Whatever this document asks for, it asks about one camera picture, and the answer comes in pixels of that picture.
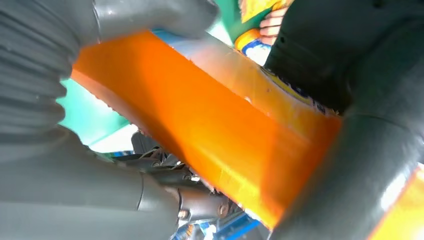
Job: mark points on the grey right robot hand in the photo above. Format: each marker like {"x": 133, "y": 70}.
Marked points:
{"x": 66, "y": 192}

